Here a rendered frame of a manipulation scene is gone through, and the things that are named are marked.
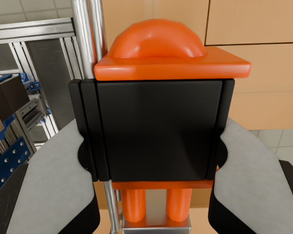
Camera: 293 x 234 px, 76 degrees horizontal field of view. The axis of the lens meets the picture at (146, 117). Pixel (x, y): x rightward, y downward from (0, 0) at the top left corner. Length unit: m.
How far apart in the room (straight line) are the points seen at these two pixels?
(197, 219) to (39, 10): 1.37
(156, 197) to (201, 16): 0.69
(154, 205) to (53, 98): 1.19
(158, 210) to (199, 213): 0.25
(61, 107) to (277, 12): 1.21
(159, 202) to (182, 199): 0.04
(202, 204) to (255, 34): 0.66
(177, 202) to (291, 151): 1.99
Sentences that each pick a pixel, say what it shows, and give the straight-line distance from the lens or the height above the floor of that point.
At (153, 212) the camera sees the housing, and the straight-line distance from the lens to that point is 0.20.
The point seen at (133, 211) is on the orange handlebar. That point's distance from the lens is 0.18.
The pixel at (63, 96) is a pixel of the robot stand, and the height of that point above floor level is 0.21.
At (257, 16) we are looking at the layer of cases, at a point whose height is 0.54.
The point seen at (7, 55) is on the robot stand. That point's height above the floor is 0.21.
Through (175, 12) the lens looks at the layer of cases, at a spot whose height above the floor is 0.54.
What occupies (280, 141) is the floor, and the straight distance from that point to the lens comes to 2.00.
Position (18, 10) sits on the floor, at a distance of 1.52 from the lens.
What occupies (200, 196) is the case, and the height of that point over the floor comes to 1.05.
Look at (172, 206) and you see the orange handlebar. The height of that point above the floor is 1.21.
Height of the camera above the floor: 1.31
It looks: 61 degrees down
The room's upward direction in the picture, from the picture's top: 179 degrees clockwise
